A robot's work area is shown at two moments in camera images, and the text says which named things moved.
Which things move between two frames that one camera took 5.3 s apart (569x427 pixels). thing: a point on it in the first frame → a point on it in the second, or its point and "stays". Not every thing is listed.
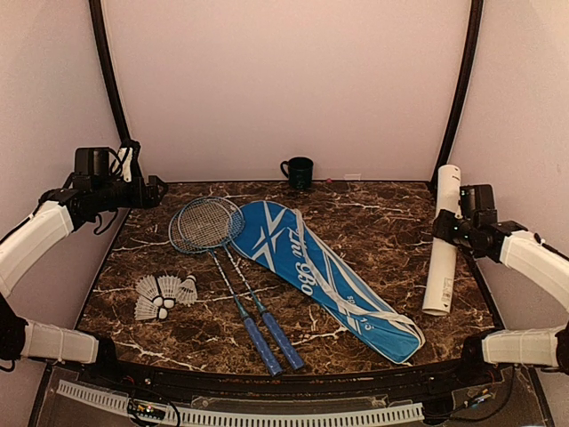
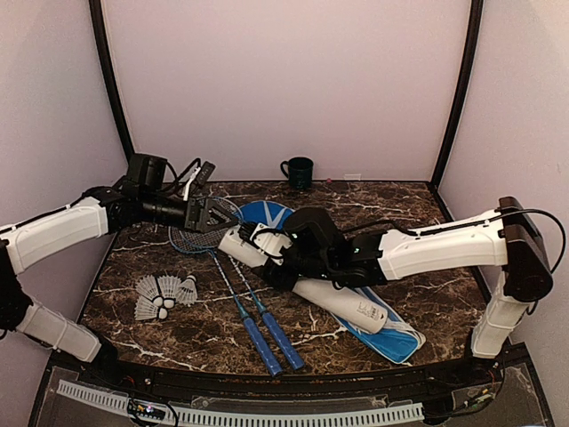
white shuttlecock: x=148 y=286 stays
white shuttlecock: x=169 y=286 stays
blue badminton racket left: x=204 y=229 stays
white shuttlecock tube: x=442 y=270 → x=342 y=304
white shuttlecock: x=188 y=294 stays
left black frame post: x=97 y=33 stays
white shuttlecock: x=147 y=310 stays
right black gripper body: x=460 y=237 → x=314 y=266
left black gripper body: x=108 y=199 → x=189 y=222
